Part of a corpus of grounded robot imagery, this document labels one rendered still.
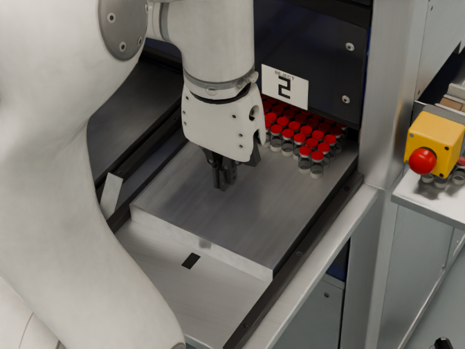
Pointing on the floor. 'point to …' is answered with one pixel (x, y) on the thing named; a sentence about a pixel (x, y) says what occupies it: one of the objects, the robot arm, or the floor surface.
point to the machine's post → (381, 160)
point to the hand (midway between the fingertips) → (224, 172)
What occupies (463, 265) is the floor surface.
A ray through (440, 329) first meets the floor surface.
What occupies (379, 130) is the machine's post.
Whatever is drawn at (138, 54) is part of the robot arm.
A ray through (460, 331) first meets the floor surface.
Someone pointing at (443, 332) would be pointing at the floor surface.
